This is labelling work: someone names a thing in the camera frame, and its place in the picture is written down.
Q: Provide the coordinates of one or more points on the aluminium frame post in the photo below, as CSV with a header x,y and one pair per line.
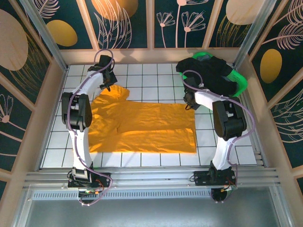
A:
x,y
45,35
255,30

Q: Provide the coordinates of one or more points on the perforated metal strip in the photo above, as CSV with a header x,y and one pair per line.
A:
x,y
142,194

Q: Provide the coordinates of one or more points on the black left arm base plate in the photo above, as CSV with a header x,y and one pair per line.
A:
x,y
99,179

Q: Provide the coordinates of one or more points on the yellow t-shirt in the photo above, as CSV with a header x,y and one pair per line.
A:
x,y
146,127

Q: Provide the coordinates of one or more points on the black t-shirt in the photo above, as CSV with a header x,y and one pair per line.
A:
x,y
210,73

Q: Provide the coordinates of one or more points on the aluminium frame rail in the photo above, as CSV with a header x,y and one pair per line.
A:
x,y
151,176

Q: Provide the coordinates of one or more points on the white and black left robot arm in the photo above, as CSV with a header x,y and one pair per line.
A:
x,y
79,113

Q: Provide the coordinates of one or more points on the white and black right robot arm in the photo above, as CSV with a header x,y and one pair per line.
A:
x,y
227,118

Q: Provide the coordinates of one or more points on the green plastic basket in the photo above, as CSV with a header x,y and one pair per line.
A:
x,y
240,80

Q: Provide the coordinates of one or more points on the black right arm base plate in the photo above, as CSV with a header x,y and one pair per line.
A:
x,y
203,178

